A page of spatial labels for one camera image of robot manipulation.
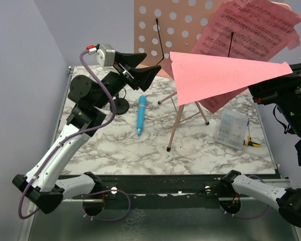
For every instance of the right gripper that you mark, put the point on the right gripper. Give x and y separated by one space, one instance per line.
282 86

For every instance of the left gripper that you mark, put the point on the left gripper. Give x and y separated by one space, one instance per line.
141 77

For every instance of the pink music stand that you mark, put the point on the pink music stand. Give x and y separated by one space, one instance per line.
174 34

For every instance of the pink sheet music pages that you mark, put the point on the pink sheet music pages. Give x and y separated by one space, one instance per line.
220 75

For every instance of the pink sheet music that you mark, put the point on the pink sheet music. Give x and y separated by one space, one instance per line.
250 30

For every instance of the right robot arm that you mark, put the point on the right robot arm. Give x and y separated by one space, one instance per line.
287 201

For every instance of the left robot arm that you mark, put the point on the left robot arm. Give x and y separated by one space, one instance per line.
94 109

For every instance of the blue toy microphone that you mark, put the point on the blue toy microphone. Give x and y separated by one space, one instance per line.
140 114

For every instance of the black microphone stand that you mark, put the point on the black microphone stand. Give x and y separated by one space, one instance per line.
121 105

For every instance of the yellow black pliers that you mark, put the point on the yellow black pliers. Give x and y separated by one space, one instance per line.
249 142

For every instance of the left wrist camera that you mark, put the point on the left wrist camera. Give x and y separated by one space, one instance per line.
104 54

